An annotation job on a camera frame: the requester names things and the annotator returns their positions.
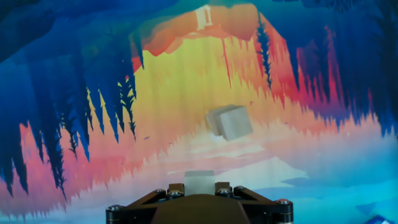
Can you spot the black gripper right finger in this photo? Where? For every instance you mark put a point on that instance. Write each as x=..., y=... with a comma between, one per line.
x=264, y=208

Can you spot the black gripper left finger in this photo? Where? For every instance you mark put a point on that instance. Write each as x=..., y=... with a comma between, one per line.
x=140, y=207

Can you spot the sunset forest printed cloth mat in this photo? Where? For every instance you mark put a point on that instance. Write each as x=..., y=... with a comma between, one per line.
x=155, y=93

